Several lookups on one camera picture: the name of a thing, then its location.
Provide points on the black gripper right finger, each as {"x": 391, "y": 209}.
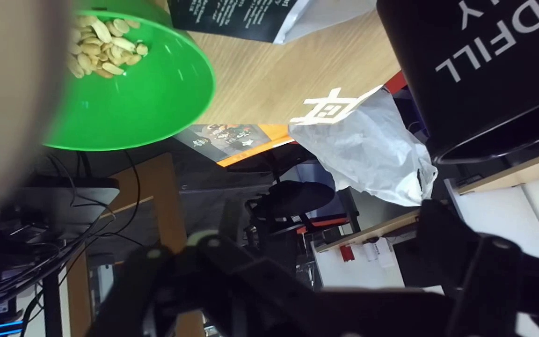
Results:
{"x": 488, "y": 280}

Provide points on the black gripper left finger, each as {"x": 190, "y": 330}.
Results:
{"x": 243, "y": 295}

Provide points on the black landfill bin on table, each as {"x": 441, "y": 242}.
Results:
{"x": 475, "y": 72}

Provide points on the orange book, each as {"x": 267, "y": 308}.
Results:
{"x": 233, "y": 143}

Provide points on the large white plastic bag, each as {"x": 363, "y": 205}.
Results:
{"x": 374, "y": 153}

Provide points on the white fiducial marker tag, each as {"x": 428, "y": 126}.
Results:
{"x": 331, "y": 108}

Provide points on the green plastic bowl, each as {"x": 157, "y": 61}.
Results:
{"x": 132, "y": 81}

